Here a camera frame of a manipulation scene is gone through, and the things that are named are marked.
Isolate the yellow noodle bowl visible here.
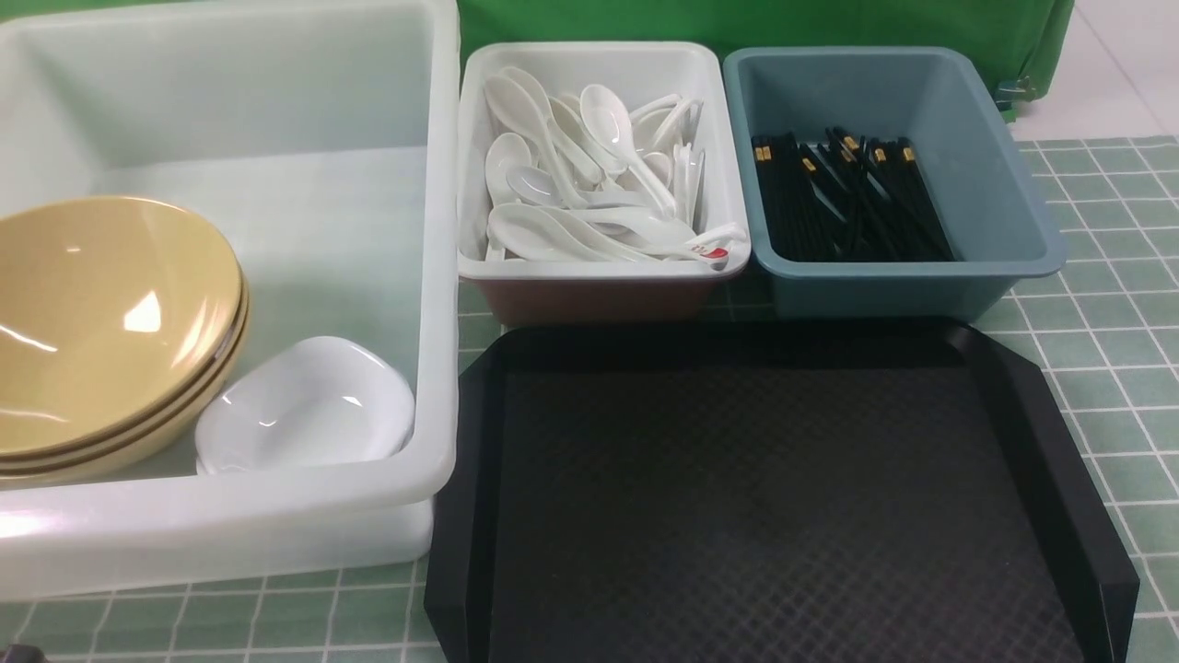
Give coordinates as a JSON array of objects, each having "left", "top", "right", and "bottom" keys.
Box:
[{"left": 1, "top": 196, "right": 243, "bottom": 457}]

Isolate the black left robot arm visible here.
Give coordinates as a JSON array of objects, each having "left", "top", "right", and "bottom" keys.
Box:
[{"left": 1, "top": 645, "right": 47, "bottom": 663}]

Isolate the yellow bowl top stacked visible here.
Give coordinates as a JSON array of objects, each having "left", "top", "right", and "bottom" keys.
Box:
[{"left": 1, "top": 275, "right": 251, "bottom": 477}]

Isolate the yellow bowl stacked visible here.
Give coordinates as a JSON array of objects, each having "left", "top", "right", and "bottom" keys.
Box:
[
  {"left": 1, "top": 341, "right": 245, "bottom": 491},
  {"left": 1, "top": 275, "right": 251, "bottom": 477}
]

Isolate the yellow bowl bottom stacked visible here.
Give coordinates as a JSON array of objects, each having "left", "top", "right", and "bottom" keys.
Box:
[{"left": 1, "top": 341, "right": 245, "bottom": 491}]

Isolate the white spoon front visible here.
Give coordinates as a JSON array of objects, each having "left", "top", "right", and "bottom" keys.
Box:
[{"left": 487, "top": 204, "right": 653, "bottom": 262}]

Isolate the white spoon bin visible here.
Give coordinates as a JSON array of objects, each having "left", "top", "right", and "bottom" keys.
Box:
[{"left": 456, "top": 41, "right": 753, "bottom": 328}]

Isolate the white spoon left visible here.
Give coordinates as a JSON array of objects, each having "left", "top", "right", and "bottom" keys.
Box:
[{"left": 485, "top": 132, "right": 535, "bottom": 206}]

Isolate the white spoon upright top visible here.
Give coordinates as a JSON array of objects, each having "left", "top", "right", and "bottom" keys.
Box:
[{"left": 578, "top": 84, "right": 676, "bottom": 215}]

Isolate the white dish in tub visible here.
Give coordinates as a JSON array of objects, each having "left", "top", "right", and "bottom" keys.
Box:
[{"left": 195, "top": 336, "right": 415, "bottom": 475}]

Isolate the black chopsticks pile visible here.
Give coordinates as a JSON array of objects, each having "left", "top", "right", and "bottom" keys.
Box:
[{"left": 751, "top": 125, "right": 959, "bottom": 263}]

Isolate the black serving tray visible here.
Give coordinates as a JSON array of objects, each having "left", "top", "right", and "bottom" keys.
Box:
[{"left": 424, "top": 319, "right": 1140, "bottom": 662}]

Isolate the large white plastic tub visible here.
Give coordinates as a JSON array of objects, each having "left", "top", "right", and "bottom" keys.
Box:
[{"left": 4, "top": 1, "right": 461, "bottom": 600}]

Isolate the blue chopstick bin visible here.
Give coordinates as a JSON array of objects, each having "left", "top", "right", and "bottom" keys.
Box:
[{"left": 723, "top": 46, "right": 1067, "bottom": 320}]

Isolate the green checkered tablecloth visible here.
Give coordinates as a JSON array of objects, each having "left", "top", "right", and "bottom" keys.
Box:
[{"left": 1, "top": 134, "right": 1178, "bottom": 662}]

